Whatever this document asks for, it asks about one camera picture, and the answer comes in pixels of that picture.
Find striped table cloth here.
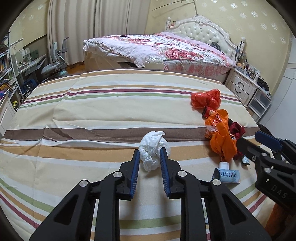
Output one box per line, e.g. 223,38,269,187
1,69,258,240

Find orange plastic snack bag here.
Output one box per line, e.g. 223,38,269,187
205,109,237,163

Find black lined trash bin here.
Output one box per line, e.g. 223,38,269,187
257,123,273,136

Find beige window curtains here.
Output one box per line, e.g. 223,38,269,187
47,0,150,65

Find light blue toothpaste box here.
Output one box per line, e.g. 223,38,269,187
212,168,240,184

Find white tissue ball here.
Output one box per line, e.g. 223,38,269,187
138,131,171,172

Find floral pink quilt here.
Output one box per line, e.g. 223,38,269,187
83,32,235,78

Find dark red wrapper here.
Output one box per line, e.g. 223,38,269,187
229,122,245,160

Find white bed with headboard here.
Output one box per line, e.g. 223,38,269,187
83,15,245,81

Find grey office chair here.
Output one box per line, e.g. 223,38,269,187
41,37,69,81

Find white plastic drawer unit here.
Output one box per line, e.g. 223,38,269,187
247,87,272,122

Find white wardrobe sliding door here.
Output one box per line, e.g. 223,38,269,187
259,36,296,142

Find cluttered grey desk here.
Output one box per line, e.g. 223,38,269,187
11,54,47,95

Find grey white sachet pack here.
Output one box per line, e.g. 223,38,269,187
219,162,229,170

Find red black cylindrical bottle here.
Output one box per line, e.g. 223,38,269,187
202,107,216,119

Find red plastic bag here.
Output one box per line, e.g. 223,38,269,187
191,89,221,110

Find white bookshelf with books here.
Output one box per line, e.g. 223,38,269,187
0,31,23,111

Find white two-drawer nightstand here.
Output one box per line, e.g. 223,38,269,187
225,69,258,107

